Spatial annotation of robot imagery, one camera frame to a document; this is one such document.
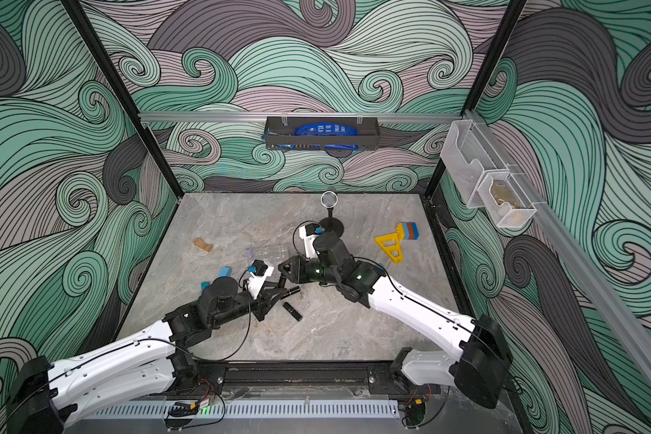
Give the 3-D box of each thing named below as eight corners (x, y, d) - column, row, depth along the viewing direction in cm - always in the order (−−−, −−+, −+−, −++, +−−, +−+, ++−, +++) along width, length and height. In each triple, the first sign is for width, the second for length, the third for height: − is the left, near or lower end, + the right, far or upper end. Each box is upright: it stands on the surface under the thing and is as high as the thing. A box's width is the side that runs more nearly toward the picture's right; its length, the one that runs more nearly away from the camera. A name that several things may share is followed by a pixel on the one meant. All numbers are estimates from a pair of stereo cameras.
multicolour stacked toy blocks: (398, 240, 107) (400, 235, 105) (395, 227, 111) (397, 222, 109) (417, 240, 107) (420, 235, 105) (414, 227, 111) (416, 222, 109)
